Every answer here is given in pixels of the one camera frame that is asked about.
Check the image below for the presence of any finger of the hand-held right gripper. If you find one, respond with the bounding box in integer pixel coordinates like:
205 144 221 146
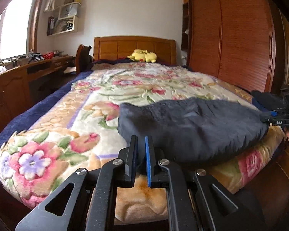
260 111 278 126

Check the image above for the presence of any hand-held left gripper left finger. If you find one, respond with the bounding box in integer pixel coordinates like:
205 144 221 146
14 135 138 231

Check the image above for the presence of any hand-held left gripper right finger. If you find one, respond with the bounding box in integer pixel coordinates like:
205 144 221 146
145 135 268 231

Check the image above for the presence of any black jacket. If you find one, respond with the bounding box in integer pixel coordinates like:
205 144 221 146
117 90 288 164

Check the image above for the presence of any wooden bed footboard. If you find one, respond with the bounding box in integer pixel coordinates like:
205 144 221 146
234 135 289 222

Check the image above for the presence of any floral blanket bed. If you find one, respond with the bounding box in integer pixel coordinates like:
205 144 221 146
0 61 287 224

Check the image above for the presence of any wooden wardrobe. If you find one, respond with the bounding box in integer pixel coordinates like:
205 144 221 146
182 0 283 94

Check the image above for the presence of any yellow plush toy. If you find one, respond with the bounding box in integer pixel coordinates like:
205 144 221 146
127 49 158 63

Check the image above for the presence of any wooden corner shelf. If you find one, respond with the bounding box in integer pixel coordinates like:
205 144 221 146
181 1 191 51

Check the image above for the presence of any wooden bed headboard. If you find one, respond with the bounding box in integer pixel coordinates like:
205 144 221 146
93 36 177 65

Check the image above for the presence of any wooden chair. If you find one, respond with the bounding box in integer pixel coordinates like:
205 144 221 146
75 44 94 75

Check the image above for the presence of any black toy model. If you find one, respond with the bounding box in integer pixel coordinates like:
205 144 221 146
28 52 45 63

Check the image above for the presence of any wooden desk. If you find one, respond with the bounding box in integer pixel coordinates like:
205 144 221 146
0 55 76 145

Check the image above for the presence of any window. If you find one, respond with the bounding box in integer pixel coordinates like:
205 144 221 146
0 0 47 63

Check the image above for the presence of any white wall shelf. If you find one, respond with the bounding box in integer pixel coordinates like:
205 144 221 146
47 1 82 36

